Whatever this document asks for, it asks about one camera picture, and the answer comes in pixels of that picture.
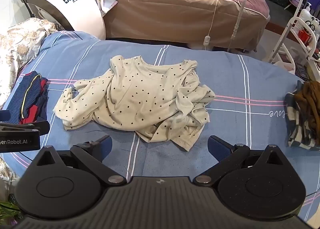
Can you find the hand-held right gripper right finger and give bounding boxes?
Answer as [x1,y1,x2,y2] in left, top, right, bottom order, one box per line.
[194,135,285,186]

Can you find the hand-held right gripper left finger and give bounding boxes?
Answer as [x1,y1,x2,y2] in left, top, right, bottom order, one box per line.
[35,135,128,186]

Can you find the cream polka dot shirt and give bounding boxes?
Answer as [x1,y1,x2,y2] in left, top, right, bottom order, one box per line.
[53,55,216,151]

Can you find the navy striped garment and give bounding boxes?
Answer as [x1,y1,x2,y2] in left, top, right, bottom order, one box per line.
[2,71,49,125]

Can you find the green leafy plant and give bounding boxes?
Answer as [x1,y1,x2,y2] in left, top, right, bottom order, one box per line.
[0,194,23,224]

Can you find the floral quilt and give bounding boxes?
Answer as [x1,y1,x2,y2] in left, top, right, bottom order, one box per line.
[0,18,59,109]

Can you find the checkered garment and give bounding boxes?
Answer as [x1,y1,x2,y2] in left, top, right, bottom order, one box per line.
[285,86,320,151]

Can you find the brown garment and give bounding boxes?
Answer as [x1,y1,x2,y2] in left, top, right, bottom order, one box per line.
[294,81,320,142]

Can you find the white trolley cart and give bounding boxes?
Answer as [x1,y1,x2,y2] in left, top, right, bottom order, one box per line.
[265,16,320,74]

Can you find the white beauty machine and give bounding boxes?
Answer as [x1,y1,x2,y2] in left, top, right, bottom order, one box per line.
[19,0,107,41]

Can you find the tan covered massage bed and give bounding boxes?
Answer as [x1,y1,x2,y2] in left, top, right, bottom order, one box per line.
[104,0,270,53]

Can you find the red cup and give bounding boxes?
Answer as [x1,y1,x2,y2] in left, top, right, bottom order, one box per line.
[299,29,312,42]

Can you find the white pump bottle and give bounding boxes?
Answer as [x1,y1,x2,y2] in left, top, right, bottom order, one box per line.
[300,3,313,22]

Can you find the white cable with switch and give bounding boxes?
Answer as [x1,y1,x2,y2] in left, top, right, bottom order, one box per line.
[204,0,220,51]

